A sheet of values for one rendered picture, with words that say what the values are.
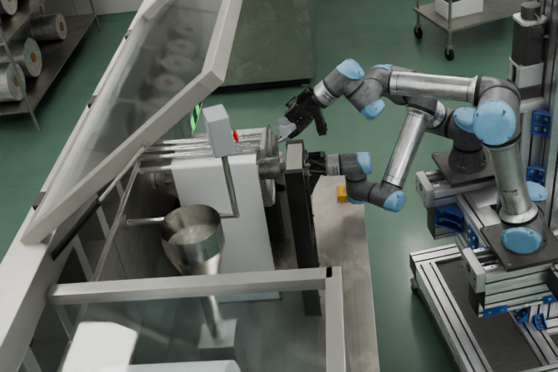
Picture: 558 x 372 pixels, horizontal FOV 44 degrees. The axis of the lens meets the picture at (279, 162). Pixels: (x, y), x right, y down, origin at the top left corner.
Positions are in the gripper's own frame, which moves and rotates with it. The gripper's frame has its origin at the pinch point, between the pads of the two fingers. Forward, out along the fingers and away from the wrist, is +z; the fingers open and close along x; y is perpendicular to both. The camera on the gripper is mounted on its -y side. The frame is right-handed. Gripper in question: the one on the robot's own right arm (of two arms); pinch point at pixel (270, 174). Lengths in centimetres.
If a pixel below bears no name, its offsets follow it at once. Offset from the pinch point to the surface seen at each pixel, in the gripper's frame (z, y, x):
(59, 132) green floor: 185, -109, -229
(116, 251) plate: 30, 31, 71
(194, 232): 9, 36, 72
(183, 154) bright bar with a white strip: 17, 36, 38
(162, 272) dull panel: 30, 0, 46
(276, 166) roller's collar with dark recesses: -7.1, 26.6, 33.4
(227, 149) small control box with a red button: -1, 54, 64
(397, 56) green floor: -71, -109, -302
